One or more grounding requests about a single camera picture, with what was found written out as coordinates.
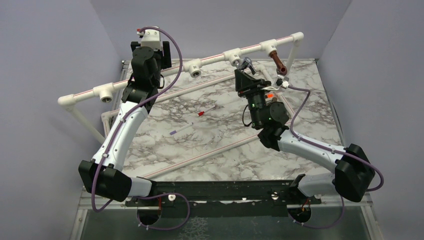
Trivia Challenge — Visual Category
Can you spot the white red marker pen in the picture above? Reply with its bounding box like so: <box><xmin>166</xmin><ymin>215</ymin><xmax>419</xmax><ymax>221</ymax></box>
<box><xmin>197</xmin><ymin>105</ymin><xmax>216</xmax><ymax>117</ymax></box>

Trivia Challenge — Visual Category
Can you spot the white purple marker pen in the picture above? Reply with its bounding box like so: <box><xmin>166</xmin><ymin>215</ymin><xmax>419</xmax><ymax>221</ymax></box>
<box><xmin>169</xmin><ymin>122</ymin><xmax>194</xmax><ymax>136</ymax></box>

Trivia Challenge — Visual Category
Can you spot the chrome metal faucet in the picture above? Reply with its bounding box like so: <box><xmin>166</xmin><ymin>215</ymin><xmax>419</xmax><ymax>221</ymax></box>
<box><xmin>237</xmin><ymin>57</ymin><xmax>257</xmax><ymax>75</ymax></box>

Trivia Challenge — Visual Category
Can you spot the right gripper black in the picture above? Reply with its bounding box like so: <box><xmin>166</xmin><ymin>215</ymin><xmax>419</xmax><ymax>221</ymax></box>
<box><xmin>236</xmin><ymin>69</ymin><xmax>272</xmax><ymax>128</ymax></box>

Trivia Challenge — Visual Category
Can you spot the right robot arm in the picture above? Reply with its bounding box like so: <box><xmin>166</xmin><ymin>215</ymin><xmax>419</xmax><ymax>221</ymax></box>
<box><xmin>234</xmin><ymin>69</ymin><xmax>376</xmax><ymax>204</ymax></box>

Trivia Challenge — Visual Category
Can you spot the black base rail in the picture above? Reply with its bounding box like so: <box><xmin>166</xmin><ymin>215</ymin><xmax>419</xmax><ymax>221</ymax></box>
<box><xmin>125</xmin><ymin>180</ymin><xmax>321</xmax><ymax>218</ymax></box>

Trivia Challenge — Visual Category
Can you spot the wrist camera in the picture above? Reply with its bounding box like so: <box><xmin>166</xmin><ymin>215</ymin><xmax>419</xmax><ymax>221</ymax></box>
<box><xmin>136</xmin><ymin>28</ymin><xmax>162</xmax><ymax>51</ymax></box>
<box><xmin>262</xmin><ymin>75</ymin><xmax>290</xmax><ymax>91</ymax></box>

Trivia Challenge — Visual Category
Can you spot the brown plastic faucet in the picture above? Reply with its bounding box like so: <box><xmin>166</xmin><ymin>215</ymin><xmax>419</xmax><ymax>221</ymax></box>
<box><xmin>269</xmin><ymin>50</ymin><xmax>288</xmax><ymax>76</ymax></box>

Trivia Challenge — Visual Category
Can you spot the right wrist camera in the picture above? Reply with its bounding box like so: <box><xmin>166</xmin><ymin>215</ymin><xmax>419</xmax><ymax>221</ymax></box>
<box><xmin>262</xmin><ymin>75</ymin><xmax>290</xmax><ymax>91</ymax></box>

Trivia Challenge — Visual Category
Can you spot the black orange faucet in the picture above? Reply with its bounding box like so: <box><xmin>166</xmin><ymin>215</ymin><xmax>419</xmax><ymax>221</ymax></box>
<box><xmin>264</xmin><ymin>93</ymin><xmax>275</xmax><ymax>99</ymax></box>

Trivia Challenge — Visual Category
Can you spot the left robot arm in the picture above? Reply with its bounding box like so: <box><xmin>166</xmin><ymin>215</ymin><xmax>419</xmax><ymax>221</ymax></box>
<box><xmin>78</xmin><ymin>41</ymin><xmax>172</xmax><ymax>206</ymax></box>

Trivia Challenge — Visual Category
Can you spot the white PVC pipe frame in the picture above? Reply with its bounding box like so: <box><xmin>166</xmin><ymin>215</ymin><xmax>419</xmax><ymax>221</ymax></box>
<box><xmin>57</xmin><ymin>31</ymin><xmax>305</xmax><ymax>180</ymax></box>

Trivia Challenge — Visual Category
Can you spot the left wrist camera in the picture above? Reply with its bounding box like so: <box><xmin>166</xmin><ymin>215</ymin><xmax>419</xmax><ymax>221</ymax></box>
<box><xmin>136</xmin><ymin>28</ymin><xmax>162</xmax><ymax>51</ymax></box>

